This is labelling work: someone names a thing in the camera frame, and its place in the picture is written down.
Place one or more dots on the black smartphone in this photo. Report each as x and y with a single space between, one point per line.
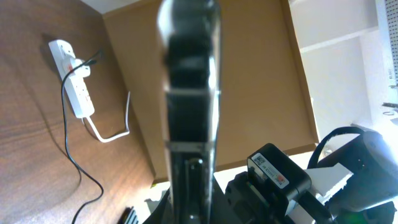
190 47

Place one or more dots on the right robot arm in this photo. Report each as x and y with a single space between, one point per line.
374 168

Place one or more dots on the white charger plug adapter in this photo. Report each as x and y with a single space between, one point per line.
69 63

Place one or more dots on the white power strip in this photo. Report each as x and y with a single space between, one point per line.
75 86

